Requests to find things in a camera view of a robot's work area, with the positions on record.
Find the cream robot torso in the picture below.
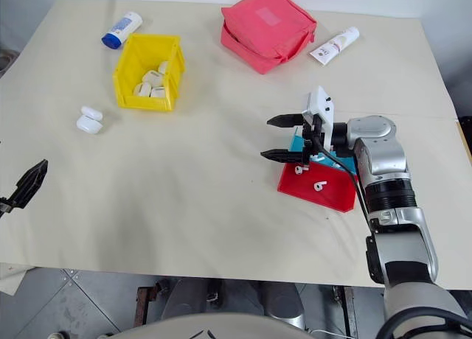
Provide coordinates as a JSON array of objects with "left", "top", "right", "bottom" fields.
[{"left": 120, "top": 312, "right": 311, "bottom": 339}]

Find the white bottle with blue cap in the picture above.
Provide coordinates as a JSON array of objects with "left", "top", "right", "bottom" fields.
[{"left": 101, "top": 10, "right": 144, "bottom": 51}]

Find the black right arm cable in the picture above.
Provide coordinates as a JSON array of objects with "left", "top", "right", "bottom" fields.
[{"left": 309, "top": 117, "right": 472, "bottom": 339}]

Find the cream table cloth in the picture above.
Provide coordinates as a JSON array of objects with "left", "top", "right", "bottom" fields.
[{"left": 0, "top": 0, "right": 472, "bottom": 296}]

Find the pink fabric pouch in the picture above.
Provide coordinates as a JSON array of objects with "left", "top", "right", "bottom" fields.
[{"left": 220, "top": 0, "right": 319, "bottom": 76}]

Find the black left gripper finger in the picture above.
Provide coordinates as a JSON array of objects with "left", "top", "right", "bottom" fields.
[{"left": 8, "top": 158, "right": 49, "bottom": 209}]

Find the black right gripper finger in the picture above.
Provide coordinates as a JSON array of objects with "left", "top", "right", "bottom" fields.
[
  {"left": 260, "top": 147, "right": 304, "bottom": 166},
  {"left": 267, "top": 112, "right": 306, "bottom": 130}
]

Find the white cosmetic tube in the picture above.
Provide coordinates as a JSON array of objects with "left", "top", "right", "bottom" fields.
[{"left": 308, "top": 26, "right": 361, "bottom": 67}]

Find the red plastic tray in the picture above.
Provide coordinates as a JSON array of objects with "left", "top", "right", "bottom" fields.
[{"left": 277, "top": 159, "right": 357, "bottom": 212}]

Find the yellow plastic bin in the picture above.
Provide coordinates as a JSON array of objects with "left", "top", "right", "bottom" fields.
[{"left": 112, "top": 32, "right": 186, "bottom": 112}]

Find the rusty metal table bracket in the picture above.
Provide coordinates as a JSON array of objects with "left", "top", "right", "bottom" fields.
[
  {"left": 333, "top": 284, "right": 358, "bottom": 339},
  {"left": 133, "top": 284, "right": 164, "bottom": 327}
]

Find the grey rounded robot leg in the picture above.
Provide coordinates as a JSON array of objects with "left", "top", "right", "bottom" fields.
[{"left": 257, "top": 281, "right": 308, "bottom": 329}]

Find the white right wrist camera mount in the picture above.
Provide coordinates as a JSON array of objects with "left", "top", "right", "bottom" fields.
[{"left": 301, "top": 85, "right": 337, "bottom": 152}]

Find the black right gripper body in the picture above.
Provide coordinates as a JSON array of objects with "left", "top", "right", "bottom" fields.
[{"left": 299, "top": 113, "right": 325, "bottom": 164}]

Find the white earbud case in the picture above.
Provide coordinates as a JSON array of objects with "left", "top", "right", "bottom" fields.
[{"left": 75, "top": 105, "right": 105, "bottom": 135}]

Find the teal plastic tray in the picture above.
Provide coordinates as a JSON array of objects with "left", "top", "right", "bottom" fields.
[{"left": 287, "top": 131, "right": 357, "bottom": 175}]

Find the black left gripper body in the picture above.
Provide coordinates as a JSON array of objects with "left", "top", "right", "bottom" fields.
[{"left": 0, "top": 196, "right": 14, "bottom": 219}]

